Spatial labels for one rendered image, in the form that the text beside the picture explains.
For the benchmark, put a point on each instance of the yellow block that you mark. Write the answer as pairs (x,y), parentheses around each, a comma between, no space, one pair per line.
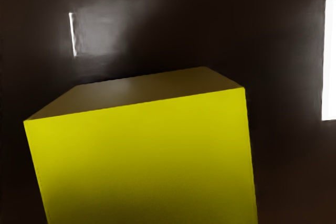
(141,155)

